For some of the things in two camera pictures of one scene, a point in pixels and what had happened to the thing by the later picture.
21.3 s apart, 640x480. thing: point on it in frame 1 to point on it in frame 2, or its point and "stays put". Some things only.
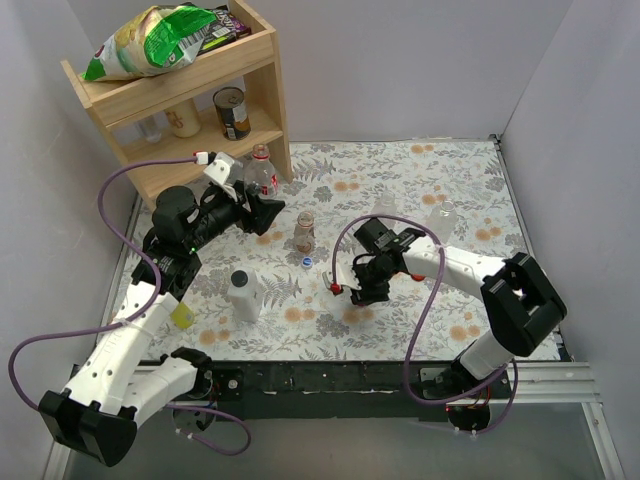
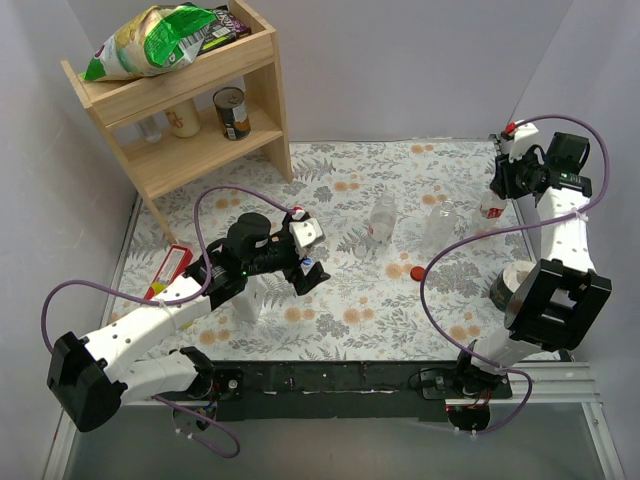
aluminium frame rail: x=567 y=382 stays put
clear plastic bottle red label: x=387 y=206 stays put
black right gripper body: x=367 y=284 to x=503 y=176
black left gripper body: x=250 y=211 to x=298 y=265
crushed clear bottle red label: x=260 y=173 to x=492 y=209
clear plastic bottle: x=444 y=221 stays put
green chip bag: x=150 y=40 stays put
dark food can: x=231 y=108 stays put
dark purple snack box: x=224 y=30 stays put
